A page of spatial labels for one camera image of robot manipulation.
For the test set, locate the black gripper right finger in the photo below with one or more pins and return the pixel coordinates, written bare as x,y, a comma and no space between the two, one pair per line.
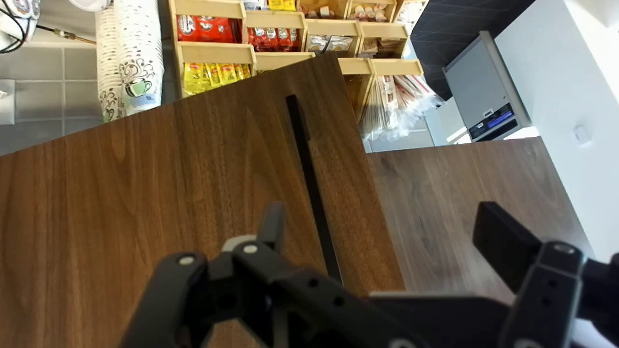
549,291

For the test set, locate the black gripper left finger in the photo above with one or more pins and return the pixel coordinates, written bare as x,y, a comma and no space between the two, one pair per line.
195,291

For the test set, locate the dark wood narrow cabinet door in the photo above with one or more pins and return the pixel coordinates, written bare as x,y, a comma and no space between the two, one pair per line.
129,225

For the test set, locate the dark wood wide cabinet door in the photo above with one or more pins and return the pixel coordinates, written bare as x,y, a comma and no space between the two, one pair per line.
452,187

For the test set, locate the yellow snack packets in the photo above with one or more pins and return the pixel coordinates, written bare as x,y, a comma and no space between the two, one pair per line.
214,78

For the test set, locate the stainless steel appliance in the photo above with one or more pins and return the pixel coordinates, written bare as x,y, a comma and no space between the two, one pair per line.
481,84

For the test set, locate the wooden tiered snack organizer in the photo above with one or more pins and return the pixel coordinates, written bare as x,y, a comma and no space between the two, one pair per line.
214,53

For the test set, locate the clear plastic packet bag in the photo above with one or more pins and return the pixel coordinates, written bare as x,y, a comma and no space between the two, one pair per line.
400,104

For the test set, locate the dotted paper cup stack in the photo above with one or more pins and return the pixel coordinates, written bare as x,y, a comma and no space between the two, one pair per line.
129,51

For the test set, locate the red snack packets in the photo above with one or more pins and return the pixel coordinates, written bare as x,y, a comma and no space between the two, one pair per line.
206,30

